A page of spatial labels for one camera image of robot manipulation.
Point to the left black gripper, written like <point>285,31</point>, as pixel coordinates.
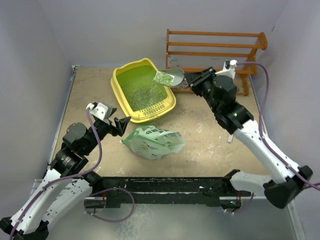
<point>120,126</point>

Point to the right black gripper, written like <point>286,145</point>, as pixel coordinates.
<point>192,79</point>

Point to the silver metal scoop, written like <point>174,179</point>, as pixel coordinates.
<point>171,77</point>

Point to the green cat litter bag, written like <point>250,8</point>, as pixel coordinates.
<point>152,143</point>

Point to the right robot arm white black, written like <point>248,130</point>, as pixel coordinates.
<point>286,179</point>

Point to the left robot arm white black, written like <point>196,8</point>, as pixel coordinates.
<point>65,183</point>

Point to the yellow green litter box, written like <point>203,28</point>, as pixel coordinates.
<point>138,96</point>

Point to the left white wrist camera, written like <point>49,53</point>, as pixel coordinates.
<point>98,111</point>

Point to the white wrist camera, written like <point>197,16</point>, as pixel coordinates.
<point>98,111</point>
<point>229,69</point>

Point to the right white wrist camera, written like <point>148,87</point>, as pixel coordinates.
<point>229,69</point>

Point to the white plastic bracket piece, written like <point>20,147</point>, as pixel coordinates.
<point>230,138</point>

